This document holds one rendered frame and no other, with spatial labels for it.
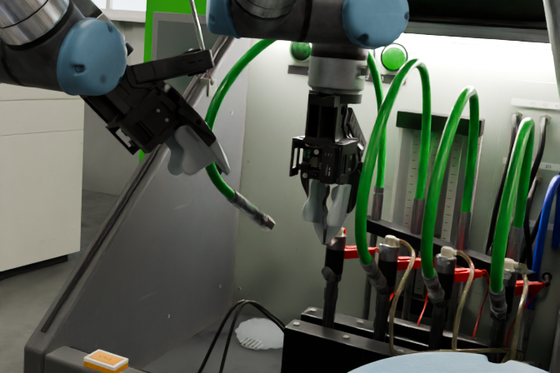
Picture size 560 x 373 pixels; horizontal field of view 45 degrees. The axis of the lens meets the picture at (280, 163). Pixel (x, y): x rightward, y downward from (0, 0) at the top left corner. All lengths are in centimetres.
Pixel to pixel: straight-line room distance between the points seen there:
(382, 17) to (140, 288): 62
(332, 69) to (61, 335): 52
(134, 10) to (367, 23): 506
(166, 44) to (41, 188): 107
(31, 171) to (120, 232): 287
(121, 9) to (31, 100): 209
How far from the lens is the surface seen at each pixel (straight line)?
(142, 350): 120
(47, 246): 409
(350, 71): 87
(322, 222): 94
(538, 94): 119
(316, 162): 88
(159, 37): 401
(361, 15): 75
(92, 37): 67
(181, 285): 125
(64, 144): 402
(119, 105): 85
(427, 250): 80
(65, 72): 67
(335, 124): 87
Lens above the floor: 139
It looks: 10 degrees down
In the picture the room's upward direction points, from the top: 5 degrees clockwise
